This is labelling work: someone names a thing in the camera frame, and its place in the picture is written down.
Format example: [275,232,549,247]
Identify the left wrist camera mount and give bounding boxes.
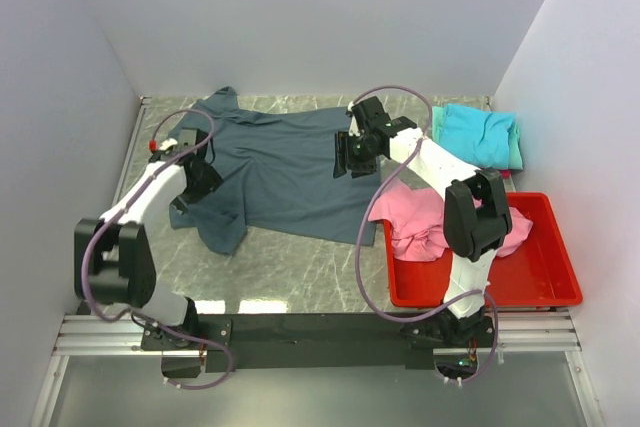
[149,138,178,163]

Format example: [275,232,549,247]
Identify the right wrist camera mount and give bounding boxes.
[346,101,360,137]

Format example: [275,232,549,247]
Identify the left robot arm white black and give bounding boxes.
[74,127,223,336]

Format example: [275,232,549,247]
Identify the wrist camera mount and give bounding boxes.
[149,138,178,163]
[346,101,360,137]

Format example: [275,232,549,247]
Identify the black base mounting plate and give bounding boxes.
[139,311,501,373]

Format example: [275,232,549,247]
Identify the red plastic bin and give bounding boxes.
[382,192,583,308]

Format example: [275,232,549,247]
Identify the aluminium extrusion rail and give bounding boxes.
[31,309,581,426]

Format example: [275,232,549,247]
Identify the teal green folded t shirt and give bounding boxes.
[430,106,526,171]

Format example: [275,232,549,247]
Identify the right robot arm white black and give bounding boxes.
[333,92,512,331]

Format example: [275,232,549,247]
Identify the slate blue t shirt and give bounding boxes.
[169,87,381,255]

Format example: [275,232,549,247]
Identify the cyan folded t shirt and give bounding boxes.
[433,102,517,168]

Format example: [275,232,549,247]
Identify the pink t shirt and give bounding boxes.
[367,182,535,263]

